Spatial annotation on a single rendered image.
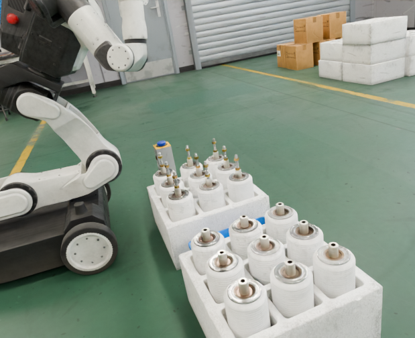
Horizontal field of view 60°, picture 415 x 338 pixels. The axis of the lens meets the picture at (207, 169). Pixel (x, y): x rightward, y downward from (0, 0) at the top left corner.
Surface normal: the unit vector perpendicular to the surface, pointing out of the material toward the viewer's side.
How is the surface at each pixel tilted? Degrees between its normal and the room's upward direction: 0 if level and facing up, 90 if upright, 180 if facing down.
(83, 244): 90
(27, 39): 94
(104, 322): 0
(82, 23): 81
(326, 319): 90
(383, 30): 90
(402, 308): 0
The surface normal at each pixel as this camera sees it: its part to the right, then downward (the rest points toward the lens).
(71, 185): -0.06, 0.57
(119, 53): -0.16, 0.26
